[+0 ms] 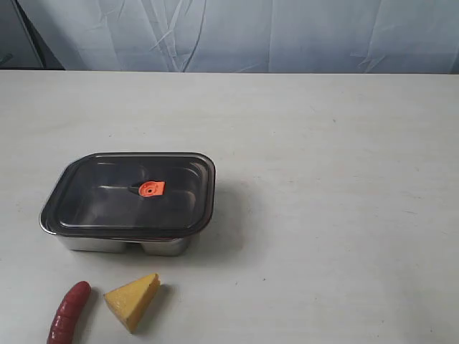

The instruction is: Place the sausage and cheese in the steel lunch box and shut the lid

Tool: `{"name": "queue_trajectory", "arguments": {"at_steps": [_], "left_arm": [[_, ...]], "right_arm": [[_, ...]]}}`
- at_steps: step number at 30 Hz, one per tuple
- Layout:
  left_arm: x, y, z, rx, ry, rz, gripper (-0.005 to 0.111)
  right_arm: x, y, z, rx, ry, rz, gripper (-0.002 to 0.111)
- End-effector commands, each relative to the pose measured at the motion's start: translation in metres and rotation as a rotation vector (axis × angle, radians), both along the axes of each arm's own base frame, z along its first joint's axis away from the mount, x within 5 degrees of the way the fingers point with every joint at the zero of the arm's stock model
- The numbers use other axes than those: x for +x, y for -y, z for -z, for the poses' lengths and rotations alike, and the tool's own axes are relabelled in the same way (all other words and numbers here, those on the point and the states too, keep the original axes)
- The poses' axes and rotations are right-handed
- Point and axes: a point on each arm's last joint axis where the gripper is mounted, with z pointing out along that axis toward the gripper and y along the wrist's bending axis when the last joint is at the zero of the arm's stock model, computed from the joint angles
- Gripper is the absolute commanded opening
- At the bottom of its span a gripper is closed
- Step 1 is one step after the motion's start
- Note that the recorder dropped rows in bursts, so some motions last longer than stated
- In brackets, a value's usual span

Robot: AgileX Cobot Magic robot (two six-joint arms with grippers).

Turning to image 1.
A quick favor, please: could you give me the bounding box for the smoked transparent plastic lid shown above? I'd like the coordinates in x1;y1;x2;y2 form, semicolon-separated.
42;152;217;239

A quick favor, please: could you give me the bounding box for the stainless steel lunch box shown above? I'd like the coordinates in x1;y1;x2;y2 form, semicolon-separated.
38;153;217;257

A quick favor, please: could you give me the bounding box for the yellow toy cheese wedge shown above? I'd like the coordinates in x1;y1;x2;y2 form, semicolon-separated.
103;273;161;333

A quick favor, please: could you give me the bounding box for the red toy sausage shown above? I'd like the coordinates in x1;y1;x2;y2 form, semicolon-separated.
47;281;92;344

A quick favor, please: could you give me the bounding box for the white backdrop curtain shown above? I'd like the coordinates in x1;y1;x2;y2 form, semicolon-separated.
20;1;458;74

